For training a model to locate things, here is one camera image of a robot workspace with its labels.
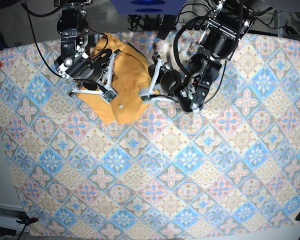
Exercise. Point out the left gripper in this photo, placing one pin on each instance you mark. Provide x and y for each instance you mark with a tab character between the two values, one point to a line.
169	79

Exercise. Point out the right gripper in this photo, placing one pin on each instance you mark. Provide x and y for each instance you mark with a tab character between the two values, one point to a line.
92	73

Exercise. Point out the yellow T-shirt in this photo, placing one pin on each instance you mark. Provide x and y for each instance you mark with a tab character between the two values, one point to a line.
130	75

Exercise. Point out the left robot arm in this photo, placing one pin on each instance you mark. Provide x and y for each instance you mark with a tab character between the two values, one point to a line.
190	86

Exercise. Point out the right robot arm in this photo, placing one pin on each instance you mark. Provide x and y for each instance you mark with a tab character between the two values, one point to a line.
73	27

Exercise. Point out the black clamp top centre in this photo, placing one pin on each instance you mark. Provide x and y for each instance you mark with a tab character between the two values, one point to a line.
166	26

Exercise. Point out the patterned blue tablecloth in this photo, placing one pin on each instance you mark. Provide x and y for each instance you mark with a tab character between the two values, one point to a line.
233	168

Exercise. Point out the orange black clamp bottom left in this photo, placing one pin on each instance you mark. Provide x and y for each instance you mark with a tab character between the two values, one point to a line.
25	221

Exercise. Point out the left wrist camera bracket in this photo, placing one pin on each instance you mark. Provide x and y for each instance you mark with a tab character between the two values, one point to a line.
152	92

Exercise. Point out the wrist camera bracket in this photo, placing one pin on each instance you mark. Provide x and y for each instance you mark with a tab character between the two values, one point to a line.
152	92
109	93

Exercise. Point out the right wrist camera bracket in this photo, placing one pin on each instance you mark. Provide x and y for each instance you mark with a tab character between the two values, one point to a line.
109	93

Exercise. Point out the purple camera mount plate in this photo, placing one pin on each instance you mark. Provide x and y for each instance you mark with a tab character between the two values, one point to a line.
146	7

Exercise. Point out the white rail bottom left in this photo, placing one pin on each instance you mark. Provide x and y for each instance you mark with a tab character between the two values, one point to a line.
9	215

